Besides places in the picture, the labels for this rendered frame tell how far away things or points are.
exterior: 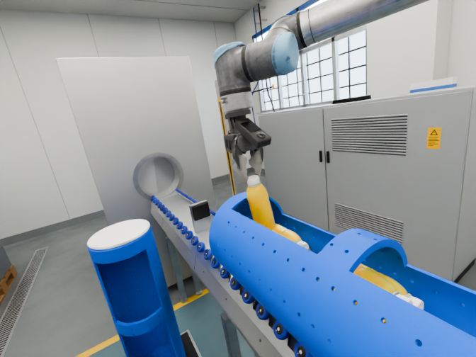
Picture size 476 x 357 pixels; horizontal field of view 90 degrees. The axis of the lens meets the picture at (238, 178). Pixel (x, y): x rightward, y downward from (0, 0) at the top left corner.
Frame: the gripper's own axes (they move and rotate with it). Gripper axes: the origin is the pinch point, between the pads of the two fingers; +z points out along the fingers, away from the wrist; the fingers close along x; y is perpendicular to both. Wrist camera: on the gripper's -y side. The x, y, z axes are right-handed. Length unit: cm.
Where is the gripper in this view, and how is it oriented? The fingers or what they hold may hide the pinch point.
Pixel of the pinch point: (252, 178)
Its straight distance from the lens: 72.1
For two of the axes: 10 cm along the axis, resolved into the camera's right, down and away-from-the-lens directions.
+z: 1.6, 9.5, 2.6
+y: -5.1, -1.4, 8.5
